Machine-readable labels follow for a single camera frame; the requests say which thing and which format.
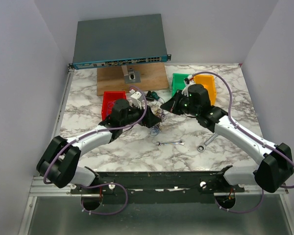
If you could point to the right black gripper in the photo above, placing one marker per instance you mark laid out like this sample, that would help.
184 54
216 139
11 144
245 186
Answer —
171 105

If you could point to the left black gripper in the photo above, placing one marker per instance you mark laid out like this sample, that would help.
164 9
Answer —
150 119

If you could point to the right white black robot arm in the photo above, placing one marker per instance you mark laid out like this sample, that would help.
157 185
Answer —
273 165

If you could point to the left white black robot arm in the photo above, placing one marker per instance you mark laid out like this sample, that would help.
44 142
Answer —
59 163

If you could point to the green plastic bin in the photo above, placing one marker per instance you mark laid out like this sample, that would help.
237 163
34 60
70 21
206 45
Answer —
178 82

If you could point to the wooden board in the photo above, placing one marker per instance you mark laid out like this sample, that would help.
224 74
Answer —
153 77

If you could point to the silver open-end wrench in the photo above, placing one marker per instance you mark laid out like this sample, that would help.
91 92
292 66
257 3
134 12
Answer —
180 142

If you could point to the orange plastic bin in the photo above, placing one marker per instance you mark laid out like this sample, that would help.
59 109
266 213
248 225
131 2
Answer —
208 82

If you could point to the red plastic bin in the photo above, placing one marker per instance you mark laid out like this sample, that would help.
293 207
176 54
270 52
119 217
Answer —
109 99

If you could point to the silver ratchet wrench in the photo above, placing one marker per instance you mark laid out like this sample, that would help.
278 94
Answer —
203 146

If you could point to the green handled screwdriver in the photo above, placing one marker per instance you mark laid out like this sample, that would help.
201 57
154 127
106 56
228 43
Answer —
152 95

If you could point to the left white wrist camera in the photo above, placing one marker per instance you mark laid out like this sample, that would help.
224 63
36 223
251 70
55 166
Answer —
136 98

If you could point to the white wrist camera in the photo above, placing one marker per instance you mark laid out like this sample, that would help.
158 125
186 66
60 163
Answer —
188 82
136 98

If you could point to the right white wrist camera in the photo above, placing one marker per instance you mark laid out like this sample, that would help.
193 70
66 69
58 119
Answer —
188 82

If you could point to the grey metal bracket stand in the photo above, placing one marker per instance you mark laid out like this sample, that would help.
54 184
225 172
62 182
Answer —
130 75

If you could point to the grey blue network switch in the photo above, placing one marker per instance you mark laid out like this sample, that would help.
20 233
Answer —
119 41

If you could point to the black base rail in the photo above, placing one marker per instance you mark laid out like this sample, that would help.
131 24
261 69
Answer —
116 188

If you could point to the aluminium extrusion frame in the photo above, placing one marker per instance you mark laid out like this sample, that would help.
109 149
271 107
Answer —
31 201

